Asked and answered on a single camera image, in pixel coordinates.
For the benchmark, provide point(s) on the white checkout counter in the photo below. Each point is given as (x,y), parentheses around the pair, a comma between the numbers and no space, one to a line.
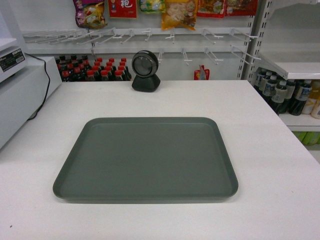
(279,180)

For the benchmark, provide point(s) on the yellow snack bag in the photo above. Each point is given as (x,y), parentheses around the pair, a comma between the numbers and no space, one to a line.
(179,14)

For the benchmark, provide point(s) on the grey rectangular tray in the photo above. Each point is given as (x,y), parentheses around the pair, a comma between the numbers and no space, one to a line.
(127,160)

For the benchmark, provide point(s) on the red hanging snack bag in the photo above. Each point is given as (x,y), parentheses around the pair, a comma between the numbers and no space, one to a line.
(122,8)

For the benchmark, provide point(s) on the purple hanging snack bag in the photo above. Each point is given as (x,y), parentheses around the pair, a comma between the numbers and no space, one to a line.
(89,14)

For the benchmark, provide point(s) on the white cash register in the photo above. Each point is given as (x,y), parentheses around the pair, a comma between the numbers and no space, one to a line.
(26,81)

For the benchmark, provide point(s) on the black barcode scanner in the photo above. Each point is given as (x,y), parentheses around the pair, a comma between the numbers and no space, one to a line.
(145,65)

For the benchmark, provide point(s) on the red cap soy sauce bottle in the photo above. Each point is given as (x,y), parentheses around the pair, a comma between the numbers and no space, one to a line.
(104,75)

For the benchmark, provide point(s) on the white perforated shelf upright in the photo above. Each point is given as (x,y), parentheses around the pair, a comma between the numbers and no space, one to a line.
(258,25)

